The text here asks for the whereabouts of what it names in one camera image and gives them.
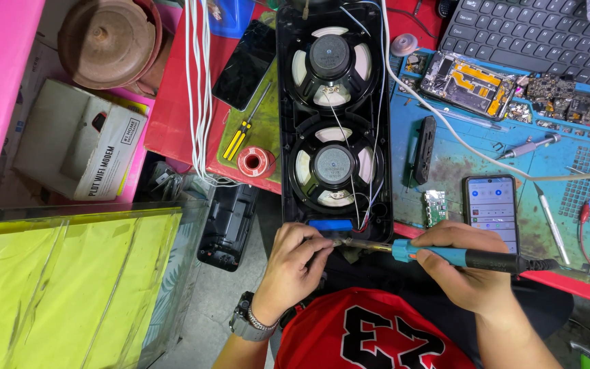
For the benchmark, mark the black computer keyboard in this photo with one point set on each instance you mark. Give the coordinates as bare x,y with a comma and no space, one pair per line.
530,36

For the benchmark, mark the smartphone with lit screen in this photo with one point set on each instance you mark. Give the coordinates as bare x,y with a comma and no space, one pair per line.
490,210

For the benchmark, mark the heap of dark circuit boards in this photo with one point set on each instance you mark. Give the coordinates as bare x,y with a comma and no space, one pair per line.
556,97

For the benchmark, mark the black smartphone with dark screen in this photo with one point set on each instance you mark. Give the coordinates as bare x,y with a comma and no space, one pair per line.
245,65

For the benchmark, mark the small green circuit board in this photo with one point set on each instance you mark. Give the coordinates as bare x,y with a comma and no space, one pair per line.
435,207

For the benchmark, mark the round speaker driver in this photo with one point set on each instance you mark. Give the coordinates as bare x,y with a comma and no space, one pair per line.
333,165
330,56

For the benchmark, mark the grey wristwatch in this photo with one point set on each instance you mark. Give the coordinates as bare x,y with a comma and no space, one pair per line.
244,320

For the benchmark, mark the silver precision screwdriver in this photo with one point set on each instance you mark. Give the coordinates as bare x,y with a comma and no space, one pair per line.
528,146

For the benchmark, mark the red printed shirt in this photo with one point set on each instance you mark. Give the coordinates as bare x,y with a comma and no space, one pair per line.
366,333

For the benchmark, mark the red solder spool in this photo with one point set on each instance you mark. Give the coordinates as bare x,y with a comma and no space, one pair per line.
255,161

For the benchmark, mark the black plastic speaker cover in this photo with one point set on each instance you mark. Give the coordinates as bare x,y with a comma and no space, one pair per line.
227,225

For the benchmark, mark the person's left hand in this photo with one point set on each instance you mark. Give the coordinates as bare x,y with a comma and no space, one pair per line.
284,271

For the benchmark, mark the person's right hand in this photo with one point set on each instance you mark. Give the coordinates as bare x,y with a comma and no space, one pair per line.
474,284

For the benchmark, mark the blue plastic tray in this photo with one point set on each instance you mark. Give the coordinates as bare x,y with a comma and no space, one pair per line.
231,18

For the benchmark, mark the blue battery cell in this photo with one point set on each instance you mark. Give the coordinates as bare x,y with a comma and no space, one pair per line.
330,225

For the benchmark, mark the blue black soldering iron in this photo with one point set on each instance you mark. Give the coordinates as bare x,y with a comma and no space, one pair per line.
484,259

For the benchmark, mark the opened smartphone with yellow flex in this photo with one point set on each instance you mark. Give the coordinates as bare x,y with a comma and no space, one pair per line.
466,84

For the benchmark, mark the small white round spool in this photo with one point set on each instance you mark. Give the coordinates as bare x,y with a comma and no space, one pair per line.
404,45

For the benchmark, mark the green cutting mat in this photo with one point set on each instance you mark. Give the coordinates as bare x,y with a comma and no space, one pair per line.
261,125

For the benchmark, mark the black plastic strip part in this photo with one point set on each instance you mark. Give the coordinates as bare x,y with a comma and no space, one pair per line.
424,151

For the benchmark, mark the glass case with yellow paper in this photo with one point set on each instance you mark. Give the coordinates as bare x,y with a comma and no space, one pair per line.
69,287

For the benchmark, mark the black speaker housing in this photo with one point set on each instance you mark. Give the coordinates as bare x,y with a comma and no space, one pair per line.
287,153

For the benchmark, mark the white cardboard box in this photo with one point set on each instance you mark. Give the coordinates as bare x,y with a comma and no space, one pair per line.
75,141

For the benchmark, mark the blue repair mat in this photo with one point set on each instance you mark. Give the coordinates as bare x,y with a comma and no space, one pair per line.
454,159

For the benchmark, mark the white pen tool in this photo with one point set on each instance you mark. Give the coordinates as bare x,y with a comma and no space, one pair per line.
552,225

